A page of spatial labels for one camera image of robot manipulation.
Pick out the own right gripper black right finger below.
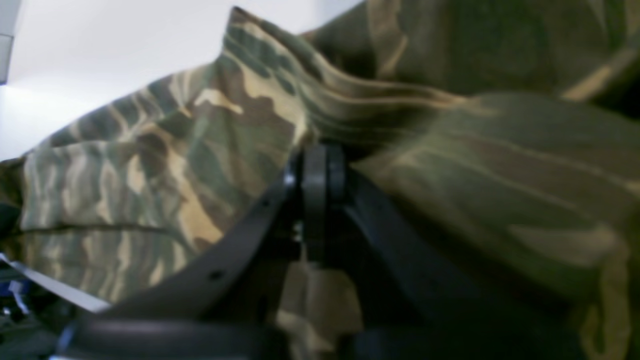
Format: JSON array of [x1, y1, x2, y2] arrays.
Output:
[[325, 143, 586, 360]]

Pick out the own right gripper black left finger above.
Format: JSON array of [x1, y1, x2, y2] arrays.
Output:
[[54, 145, 329, 360]]

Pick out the camouflage T-shirt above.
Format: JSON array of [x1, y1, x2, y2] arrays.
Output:
[[1, 0, 640, 360]]

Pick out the black equipment beside table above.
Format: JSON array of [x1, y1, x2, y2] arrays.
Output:
[[1, 253, 110, 360]]

